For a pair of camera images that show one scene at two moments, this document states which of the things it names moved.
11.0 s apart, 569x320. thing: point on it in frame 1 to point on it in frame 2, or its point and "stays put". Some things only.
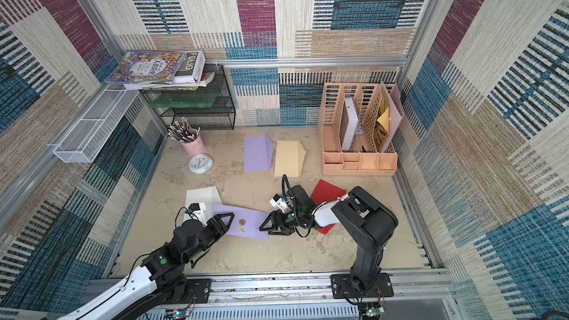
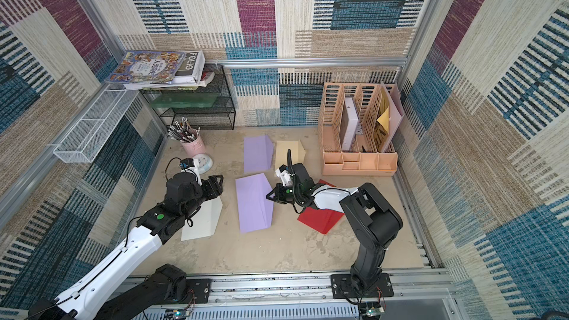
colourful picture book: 148,67 stays put
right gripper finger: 267,226 to 274,191
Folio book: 190,74 stays put
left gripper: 218,233 to 211,186
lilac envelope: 258,153 stays put
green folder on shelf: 184,100 stays put
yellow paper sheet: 384,120 stays put
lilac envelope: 245,224 to 255,210
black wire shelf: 210,107 stays put
